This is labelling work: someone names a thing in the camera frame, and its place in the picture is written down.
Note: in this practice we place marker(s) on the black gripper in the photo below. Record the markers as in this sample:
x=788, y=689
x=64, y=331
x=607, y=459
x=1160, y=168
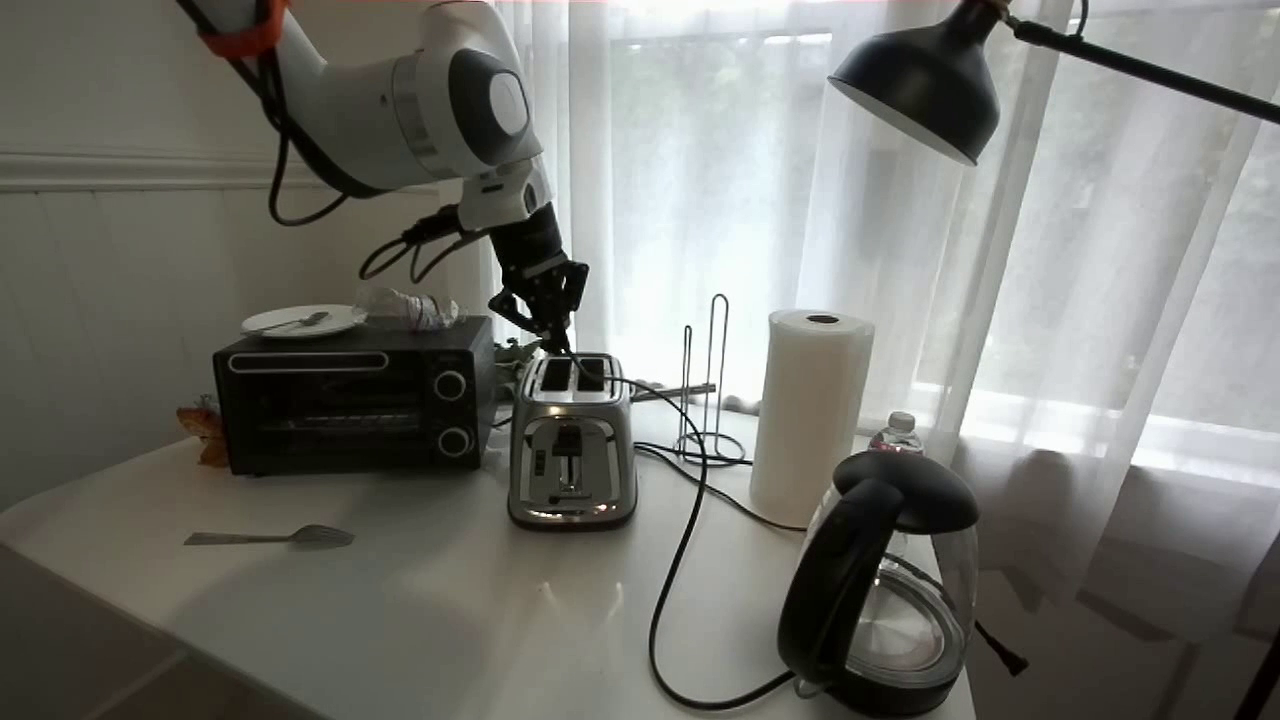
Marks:
x=530, y=267

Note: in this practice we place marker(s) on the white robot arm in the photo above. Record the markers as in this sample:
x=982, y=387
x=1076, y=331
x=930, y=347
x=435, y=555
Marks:
x=401, y=115

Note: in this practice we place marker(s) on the black glass electric kettle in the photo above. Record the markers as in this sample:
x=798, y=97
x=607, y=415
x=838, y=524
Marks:
x=873, y=585

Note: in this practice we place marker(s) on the silver two-slot toaster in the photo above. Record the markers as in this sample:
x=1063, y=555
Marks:
x=573, y=444

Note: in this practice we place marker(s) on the crumpled white tissue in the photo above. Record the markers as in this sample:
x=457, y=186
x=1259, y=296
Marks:
x=421, y=310

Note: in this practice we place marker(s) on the black toaster oven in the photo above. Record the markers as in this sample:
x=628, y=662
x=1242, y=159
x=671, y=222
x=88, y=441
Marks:
x=346, y=402

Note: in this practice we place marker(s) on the small grey utensil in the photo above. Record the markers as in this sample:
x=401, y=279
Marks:
x=308, y=318

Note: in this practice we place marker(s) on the white round plate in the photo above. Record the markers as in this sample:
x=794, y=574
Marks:
x=307, y=320

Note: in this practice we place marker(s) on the white paper towel roll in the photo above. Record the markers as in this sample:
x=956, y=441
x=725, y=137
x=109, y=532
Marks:
x=809, y=415

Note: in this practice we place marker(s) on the silver metal fork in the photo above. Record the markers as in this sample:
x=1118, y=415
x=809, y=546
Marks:
x=284, y=537

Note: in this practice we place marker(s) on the orange snack bag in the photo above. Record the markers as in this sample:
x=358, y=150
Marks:
x=202, y=433

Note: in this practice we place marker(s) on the black desk lamp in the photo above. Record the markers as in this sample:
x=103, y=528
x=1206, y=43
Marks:
x=921, y=82

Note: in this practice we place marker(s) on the white sheer curtain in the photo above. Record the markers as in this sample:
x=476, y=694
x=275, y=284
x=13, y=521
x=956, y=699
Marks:
x=1106, y=333

